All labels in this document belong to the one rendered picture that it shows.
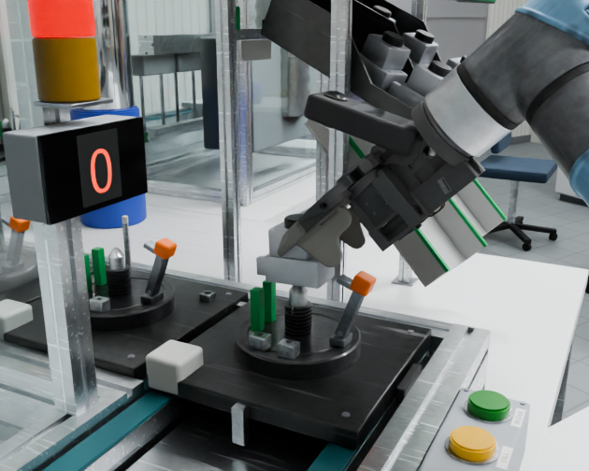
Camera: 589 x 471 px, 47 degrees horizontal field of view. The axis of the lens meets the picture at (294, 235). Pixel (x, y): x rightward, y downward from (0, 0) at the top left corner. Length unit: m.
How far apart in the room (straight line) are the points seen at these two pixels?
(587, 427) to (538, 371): 0.13
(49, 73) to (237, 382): 0.35
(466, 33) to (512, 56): 6.59
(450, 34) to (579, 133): 6.47
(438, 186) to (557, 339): 0.53
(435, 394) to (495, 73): 0.33
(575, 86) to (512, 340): 0.59
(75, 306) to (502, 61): 0.44
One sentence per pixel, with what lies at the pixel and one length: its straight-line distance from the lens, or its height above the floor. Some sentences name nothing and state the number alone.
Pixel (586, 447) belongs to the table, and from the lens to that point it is 0.88.
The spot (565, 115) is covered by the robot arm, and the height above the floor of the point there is 1.25.
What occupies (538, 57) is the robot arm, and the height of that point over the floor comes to 1.30.
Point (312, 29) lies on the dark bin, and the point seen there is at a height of 1.31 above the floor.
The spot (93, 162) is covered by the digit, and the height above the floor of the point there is 1.21.
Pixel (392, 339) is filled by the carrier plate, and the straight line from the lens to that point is 0.80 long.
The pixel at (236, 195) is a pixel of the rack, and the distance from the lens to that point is 1.00.
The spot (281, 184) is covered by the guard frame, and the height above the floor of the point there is 0.87.
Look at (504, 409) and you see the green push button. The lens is 0.70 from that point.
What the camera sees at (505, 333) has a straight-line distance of 1.11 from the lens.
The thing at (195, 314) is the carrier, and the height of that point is 0.97.
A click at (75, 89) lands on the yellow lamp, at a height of 1.27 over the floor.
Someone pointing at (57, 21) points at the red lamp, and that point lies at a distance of 0.58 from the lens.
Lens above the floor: 1.32
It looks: 18 degrees down
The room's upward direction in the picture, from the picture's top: straight up
